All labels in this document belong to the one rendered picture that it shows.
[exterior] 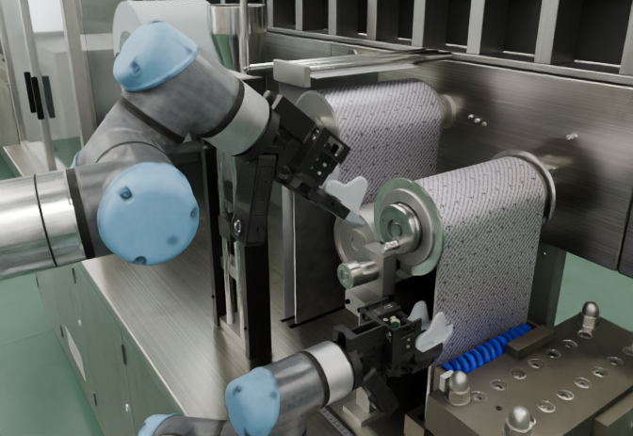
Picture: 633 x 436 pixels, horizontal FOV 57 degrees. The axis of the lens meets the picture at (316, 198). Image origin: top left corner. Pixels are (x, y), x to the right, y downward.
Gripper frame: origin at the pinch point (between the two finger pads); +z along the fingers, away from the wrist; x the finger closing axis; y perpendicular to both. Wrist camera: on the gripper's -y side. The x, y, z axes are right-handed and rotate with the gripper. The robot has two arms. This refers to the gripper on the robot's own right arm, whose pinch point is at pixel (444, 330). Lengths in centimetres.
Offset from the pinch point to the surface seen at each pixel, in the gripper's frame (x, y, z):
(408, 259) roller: 4.6, 11.3, -3.9
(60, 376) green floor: 178, -109, -33
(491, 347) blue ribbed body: -2.8, -4.8, 8.4
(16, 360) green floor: 201, -109, -46
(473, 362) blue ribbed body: -3.4, -5.2, 3.6
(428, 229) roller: 1.1, 17.5, -3.9
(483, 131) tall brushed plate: 20.3, 22.5, 29.7
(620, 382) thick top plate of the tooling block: -18.6, -6.0, 18.6
